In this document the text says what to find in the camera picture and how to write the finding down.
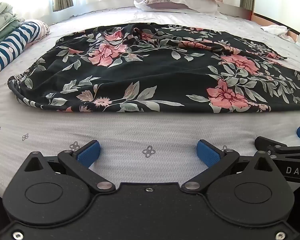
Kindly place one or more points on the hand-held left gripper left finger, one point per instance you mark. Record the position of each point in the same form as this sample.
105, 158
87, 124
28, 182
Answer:
89, 153

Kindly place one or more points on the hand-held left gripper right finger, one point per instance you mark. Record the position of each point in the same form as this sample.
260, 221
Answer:
208, 155

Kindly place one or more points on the black floral pants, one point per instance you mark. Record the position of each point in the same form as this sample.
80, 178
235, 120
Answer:
150, 75

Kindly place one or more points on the crumpled white cloth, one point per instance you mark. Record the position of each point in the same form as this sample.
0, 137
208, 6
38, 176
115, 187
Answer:
277, 30

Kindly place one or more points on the blue striped blanket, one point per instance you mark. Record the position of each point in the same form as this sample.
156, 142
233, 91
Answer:
15, 42

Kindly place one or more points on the white pillow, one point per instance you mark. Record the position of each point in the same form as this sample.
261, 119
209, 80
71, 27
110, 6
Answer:
202, 8

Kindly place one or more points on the folded green quilt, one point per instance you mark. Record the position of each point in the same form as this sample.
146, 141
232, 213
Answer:
1, 25

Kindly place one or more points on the pink patterned pillow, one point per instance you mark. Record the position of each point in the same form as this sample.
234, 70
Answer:
162, 3

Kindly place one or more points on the wooden bed frame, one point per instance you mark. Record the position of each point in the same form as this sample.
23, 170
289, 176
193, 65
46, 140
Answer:
270, 21

